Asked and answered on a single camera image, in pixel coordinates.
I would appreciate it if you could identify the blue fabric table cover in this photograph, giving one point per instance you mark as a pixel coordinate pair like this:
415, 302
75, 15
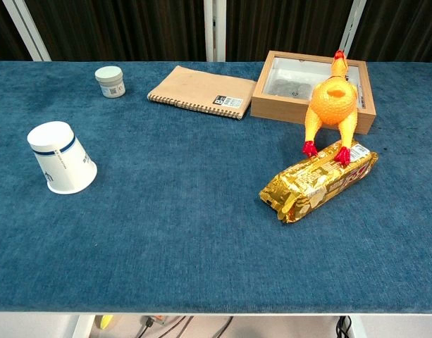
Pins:
187, 211

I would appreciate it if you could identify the brown spiral notebook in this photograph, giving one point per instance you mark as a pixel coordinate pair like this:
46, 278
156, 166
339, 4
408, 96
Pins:
198, 91

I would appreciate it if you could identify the wooden shadow box frame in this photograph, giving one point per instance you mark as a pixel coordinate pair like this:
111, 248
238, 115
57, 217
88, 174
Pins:
363, 112

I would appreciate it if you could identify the gold foil snack package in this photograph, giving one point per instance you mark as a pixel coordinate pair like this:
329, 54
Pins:
318, 183

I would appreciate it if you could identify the yellow rubber chicken toy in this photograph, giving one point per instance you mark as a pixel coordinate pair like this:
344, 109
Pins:
332, 102

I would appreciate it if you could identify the white frame post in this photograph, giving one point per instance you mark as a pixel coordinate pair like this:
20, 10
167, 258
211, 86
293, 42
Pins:
353, 26
30, 30
214, 30

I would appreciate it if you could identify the yellow object under table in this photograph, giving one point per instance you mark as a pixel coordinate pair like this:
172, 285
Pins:
105, 321

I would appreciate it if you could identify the small white plastic jar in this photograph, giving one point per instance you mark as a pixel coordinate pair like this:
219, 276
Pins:
110, 84

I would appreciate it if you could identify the white paper cup blue stripe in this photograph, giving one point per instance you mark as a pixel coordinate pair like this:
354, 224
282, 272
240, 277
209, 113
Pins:
58, 158

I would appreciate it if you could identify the white table leg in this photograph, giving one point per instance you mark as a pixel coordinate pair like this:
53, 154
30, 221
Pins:
82, 326

